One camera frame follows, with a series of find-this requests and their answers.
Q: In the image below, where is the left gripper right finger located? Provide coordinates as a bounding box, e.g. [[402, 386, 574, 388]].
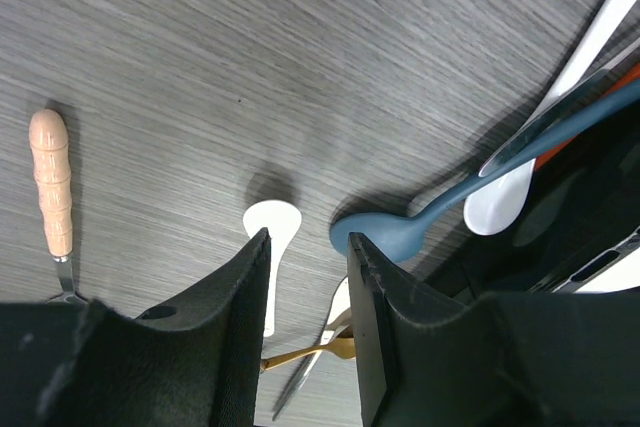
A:
[[348, 233, 639, 426]]

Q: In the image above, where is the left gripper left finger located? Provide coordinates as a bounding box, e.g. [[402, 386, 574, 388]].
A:
[[1, 230, 271, 426]]

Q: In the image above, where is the steel spoon wooden handle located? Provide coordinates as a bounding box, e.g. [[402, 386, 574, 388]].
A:
[[29, 109, 87, 306]]

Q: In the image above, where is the small white ceramic spoon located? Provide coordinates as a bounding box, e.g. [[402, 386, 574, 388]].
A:
[[243, 199, 302, 337]]

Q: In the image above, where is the large white rice spoon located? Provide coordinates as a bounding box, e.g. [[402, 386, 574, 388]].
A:
[[529, 229, 640, 296]]

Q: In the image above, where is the white spoon behind tray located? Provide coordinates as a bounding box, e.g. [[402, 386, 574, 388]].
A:
[[463, 0, 639, 236]]

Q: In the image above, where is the blue silicone spoon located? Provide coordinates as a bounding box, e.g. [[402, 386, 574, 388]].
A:
[[329, 80, 639, 262]]

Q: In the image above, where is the black utensil tray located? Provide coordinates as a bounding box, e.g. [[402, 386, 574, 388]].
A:
[[423, 105, 639, 303]]

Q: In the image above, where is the orange chopstick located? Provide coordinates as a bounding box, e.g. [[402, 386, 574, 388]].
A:
[[532, 61, 640, 171]]

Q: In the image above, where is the green handled fork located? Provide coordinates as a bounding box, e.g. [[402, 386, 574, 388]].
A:
[[260, 325, 356, 373]]

